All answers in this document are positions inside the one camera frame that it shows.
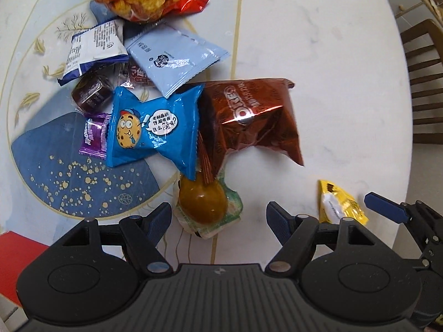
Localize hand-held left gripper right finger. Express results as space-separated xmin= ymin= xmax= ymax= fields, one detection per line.
xmin=265 ymin=201 xmax=385 ymax=277

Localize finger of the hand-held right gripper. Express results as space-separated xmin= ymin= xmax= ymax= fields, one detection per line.
xmin=364 ymin=192 xmax=443 ymax=250

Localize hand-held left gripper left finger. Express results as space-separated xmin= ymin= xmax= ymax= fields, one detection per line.
xmin=52 ymin=202 xmax=174 ymax=278

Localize orange jelly cup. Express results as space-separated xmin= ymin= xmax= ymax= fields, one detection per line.
xmin=173 ymin=171 xmax=243 ymax=240

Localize yellow snack packet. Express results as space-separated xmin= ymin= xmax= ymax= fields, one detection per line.
xmin=318 ymin=179 xmax=368 ymax=225

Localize light blue snack packet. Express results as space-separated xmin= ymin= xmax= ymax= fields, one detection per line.
xmin=124 ymin=24 xmax=231 ymax=99

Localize white and blue snack packet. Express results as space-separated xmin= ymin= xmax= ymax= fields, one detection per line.
xmin=57 ymin=19 xmax=129 ymax=86

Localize blue cartoon cookie packet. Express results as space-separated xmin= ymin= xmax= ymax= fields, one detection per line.
xmin=105 ymin=84 xmax=205 ymax=181

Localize shiny brown cookie packet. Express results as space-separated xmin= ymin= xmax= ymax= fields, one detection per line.
xmin=180 ymin=78 xmax=305 ymax=185

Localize purple candy wrapper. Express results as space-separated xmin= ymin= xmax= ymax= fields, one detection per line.
xmin=78 ymin=112 xmax=112 ymax=160

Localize small red-brown snack packet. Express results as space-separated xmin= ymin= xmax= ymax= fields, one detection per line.
xmin=118 ymin=60 xmax=154 ymax=89

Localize dark brown wrapped candy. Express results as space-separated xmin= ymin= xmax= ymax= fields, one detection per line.
xmin=71 ymin=69 xmax=120 ymax=113

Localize red flat object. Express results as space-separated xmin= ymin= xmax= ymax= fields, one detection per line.
xmin=0 ymin=231 xmax=49 ymax=305

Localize brown wooden chair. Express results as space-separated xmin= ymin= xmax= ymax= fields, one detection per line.
xmin=400 ymin=19 xmax=443 ymax=144

